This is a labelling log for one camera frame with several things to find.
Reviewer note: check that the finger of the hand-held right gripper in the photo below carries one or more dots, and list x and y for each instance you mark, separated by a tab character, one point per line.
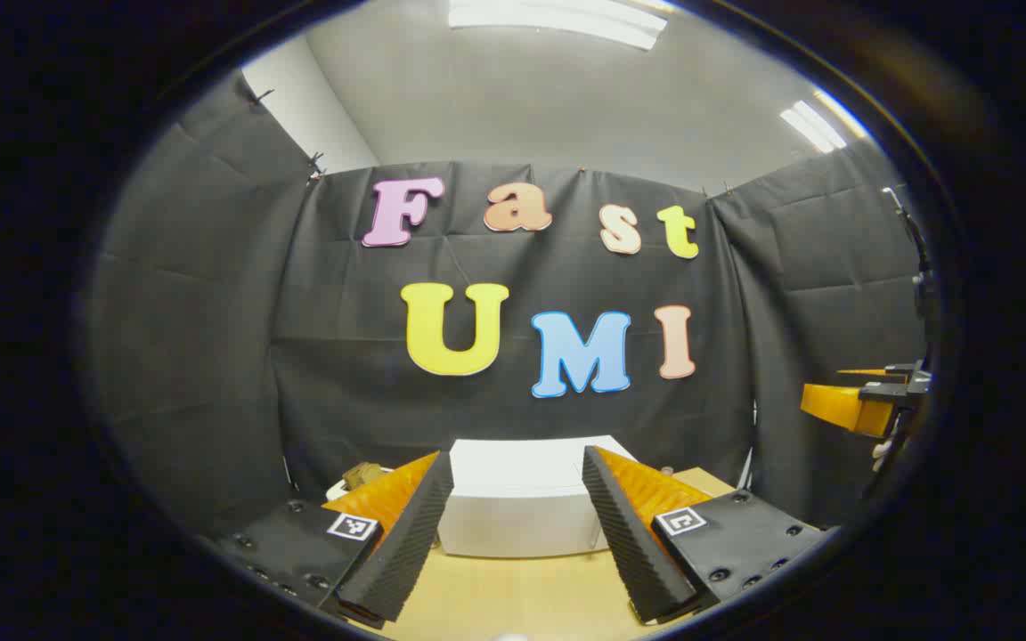
838	405

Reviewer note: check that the white microwave oven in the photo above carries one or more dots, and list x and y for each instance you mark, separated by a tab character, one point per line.
522	499

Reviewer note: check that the black backdrop cloth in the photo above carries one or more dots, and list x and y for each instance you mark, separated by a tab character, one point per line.
513	409

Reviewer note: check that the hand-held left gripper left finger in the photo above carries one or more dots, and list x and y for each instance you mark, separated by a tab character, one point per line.
406	552

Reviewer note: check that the brown toast slice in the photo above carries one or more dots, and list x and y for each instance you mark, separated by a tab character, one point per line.
363	475

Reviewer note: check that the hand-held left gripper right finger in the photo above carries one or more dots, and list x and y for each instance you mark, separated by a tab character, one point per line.
629	552

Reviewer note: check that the white toaster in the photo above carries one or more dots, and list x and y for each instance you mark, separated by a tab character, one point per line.
335	488

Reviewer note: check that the ceiling light panel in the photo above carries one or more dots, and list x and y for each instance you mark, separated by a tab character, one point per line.
820	120
557	20

